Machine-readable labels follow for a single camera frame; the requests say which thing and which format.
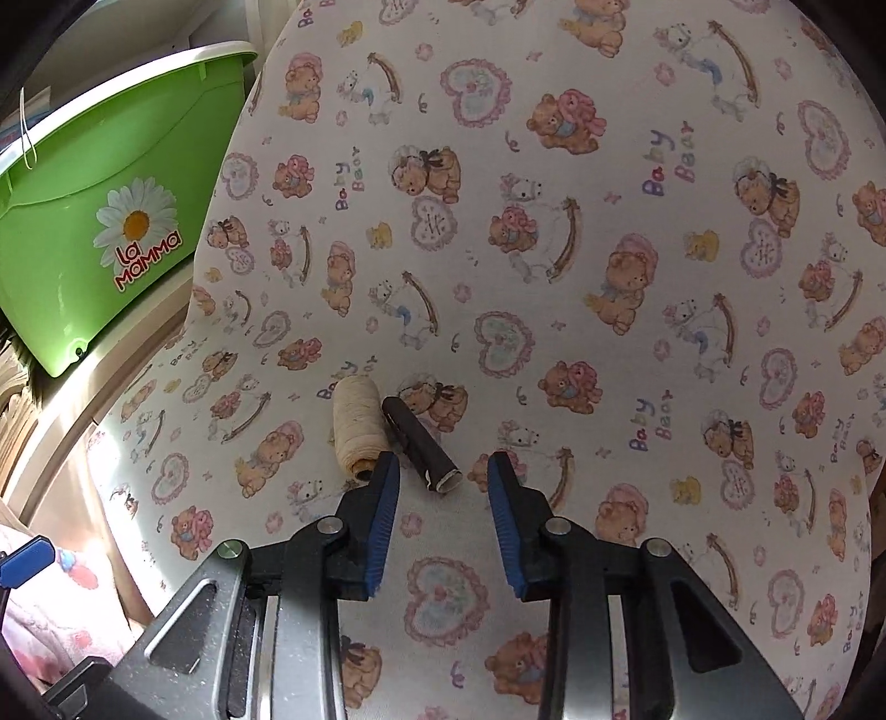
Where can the stack of papers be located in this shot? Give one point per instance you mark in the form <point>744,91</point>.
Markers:
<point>15,370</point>

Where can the green plastic tub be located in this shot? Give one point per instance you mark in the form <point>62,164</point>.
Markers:
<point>69,277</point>

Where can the cream thread spool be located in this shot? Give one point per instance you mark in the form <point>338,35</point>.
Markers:
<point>353,422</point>

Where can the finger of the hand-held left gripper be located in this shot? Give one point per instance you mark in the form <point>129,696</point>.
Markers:
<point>24,562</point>

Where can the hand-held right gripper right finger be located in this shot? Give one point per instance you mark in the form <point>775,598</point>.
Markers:
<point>502,529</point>

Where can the pink fleece cloth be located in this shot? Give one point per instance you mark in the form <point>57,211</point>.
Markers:
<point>62,623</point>

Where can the bear print tablecloth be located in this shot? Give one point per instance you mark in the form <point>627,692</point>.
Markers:
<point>588,332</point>

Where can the dark thread spool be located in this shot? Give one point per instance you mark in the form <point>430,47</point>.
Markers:
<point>419,443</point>

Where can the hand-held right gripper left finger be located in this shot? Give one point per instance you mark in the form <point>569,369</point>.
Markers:
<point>384,529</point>

